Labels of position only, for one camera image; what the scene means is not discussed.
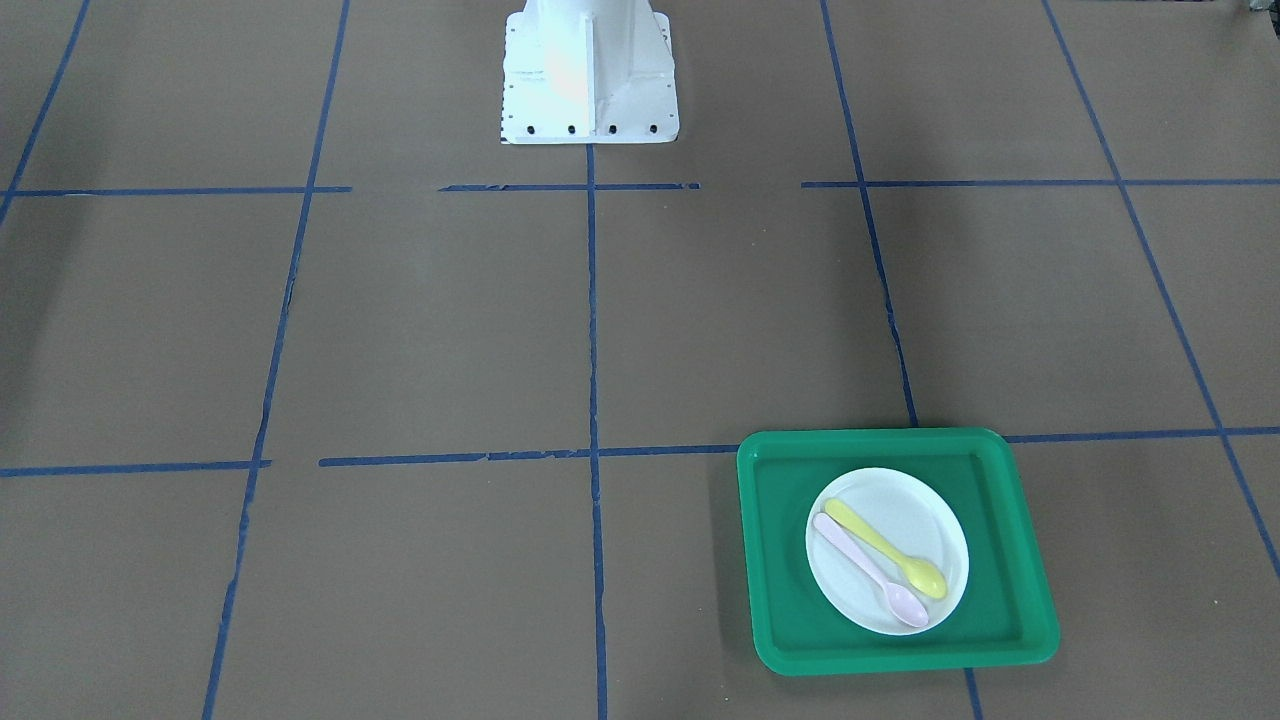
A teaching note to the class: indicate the green plastic tray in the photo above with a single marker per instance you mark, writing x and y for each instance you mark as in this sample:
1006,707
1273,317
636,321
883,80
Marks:
1007,616

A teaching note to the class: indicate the pink plastic spoon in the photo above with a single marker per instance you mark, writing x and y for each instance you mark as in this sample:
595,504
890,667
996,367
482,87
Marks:
902,604

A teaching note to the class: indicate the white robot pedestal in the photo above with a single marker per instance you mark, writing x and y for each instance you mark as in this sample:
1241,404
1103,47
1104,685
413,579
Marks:
588,72

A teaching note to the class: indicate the yellow plastic spoon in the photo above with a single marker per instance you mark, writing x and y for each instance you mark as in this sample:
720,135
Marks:
921,574

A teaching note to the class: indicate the white round plate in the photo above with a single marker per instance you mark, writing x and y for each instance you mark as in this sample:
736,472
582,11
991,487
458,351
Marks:
912,516

